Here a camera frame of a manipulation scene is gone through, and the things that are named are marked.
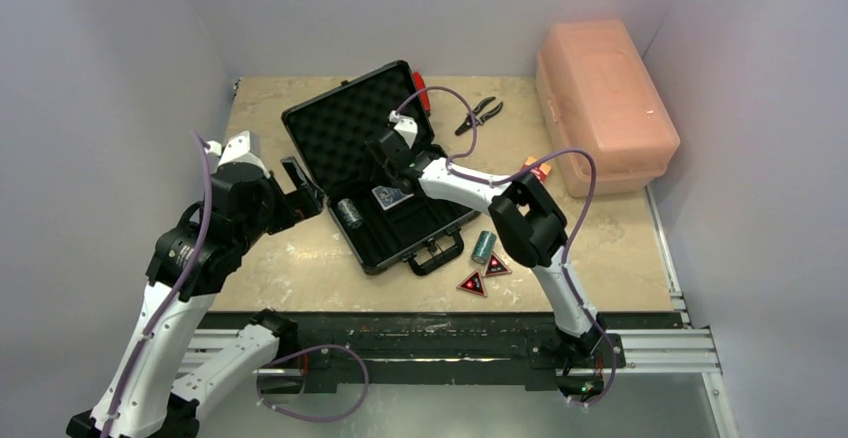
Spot blue green poker chip stack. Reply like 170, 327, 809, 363
337, 198, 364, 229

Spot blue playing card deck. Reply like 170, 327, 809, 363
371, 186, 413, 211

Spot red Texas Hold'em card box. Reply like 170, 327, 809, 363
523, 156, 552, 183

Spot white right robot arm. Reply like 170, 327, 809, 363
365, 130, 605, 365

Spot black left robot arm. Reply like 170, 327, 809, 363
66, 157, 323, 437

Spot black poker carrying case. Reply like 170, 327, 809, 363
281, 60, 478, 276

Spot red triangle dealer button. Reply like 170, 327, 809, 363
456, 270, 487, 298

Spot pink plastic storage box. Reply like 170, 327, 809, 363
535, 19, 680, 195

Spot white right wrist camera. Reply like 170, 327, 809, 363
388, 110, 419, 149

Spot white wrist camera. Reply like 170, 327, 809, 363
388, 110, 419, 149
202, 130, 270, 177

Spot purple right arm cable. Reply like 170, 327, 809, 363
394, 85, 617, 410

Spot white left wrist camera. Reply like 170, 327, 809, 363
202, 130, 270, 177

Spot red handled tool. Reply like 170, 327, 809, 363
412, 71, 431, 117

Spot black wire stripper pliers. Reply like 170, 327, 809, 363
454, 96, 504, 136

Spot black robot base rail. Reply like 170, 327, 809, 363
235, 312, 720, 399

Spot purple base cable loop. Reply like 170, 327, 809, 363
256, 345, 370, 424

